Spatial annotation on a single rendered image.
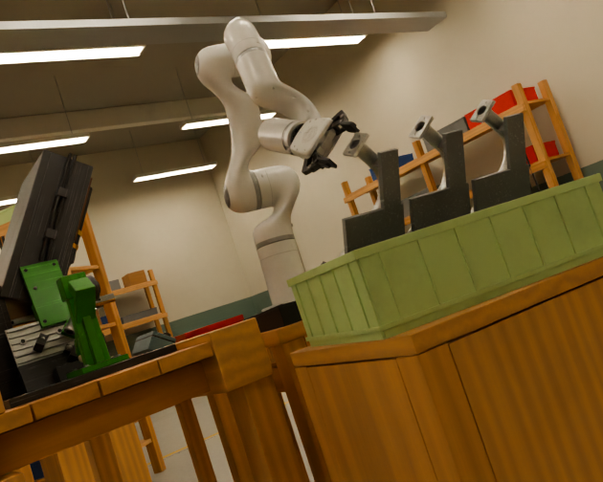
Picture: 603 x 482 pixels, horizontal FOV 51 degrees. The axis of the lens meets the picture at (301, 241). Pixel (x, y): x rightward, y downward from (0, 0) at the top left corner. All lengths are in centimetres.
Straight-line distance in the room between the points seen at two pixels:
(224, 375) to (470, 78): 645
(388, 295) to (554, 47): 603
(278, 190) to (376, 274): 78
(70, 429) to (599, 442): 108
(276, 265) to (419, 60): 652
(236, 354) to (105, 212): 1046
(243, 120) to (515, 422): 113
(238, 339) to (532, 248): 72
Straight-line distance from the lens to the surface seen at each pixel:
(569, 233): 142
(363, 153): 131
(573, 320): 137
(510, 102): 667
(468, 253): 127
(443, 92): 795
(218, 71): 190
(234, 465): 219
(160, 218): 1223
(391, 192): 132
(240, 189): 187
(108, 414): 154
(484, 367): 120
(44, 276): 213
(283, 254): 184
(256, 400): 160
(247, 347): 159
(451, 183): 140
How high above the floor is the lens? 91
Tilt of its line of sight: 5 degrees up
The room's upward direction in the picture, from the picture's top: 19 degrees counter-clockwise
